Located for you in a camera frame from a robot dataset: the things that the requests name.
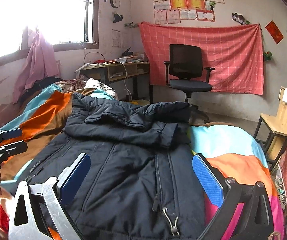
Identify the red paper on wall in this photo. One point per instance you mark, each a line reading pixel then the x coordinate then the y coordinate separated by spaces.
pixel 274 31

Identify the wooden desk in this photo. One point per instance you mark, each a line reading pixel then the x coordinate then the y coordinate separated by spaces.
pixel 111 72

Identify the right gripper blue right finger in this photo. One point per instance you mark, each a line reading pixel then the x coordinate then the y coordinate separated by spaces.
pixel 255 220

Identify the colourful block bed sheet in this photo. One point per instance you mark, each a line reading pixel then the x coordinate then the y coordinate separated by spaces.
pixel 230 149

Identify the pink checked wall cloth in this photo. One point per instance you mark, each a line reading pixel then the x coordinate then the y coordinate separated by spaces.
pixel 236 54

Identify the pink hanging curtain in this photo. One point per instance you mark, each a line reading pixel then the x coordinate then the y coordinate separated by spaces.
pixel 39 64

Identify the wall certificates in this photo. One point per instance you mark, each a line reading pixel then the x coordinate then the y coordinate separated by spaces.
pixel 175 11

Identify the black office chair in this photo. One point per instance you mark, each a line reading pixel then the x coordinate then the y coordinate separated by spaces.
pixel 185 70

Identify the dark clothes pile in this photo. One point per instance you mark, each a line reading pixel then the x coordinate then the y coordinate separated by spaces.
pixel 38 85

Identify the dark navy puffer jacket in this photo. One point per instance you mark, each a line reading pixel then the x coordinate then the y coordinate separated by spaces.
pixel 141 184

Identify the round wall clock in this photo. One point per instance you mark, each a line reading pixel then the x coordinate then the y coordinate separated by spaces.
pixel 115 3

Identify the floral pillow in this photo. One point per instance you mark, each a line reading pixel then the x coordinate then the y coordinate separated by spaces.
pixel 78 84

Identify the wooden chair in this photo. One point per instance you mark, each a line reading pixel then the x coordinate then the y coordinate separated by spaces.
pixel 276 143

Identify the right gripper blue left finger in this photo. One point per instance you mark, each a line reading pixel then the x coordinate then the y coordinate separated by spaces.
pixel 27 221

